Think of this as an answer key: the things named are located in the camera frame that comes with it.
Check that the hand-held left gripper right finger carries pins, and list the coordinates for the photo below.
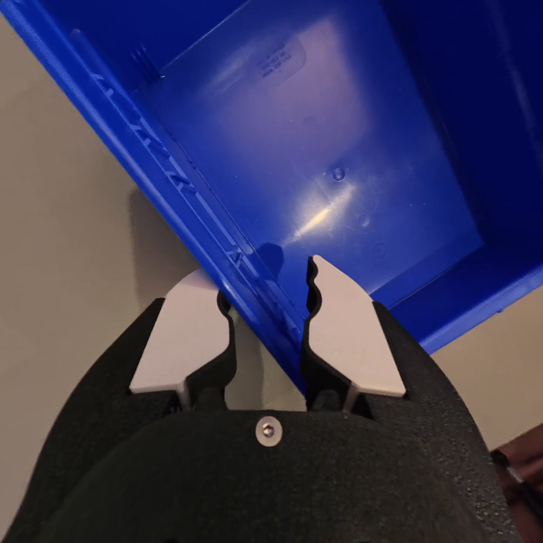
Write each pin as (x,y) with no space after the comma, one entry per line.
(352,339)

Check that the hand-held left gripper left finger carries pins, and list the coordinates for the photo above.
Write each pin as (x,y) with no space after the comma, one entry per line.
(182,339)

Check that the blue plastic bin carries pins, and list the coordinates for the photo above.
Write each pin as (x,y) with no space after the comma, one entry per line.
(297,127)

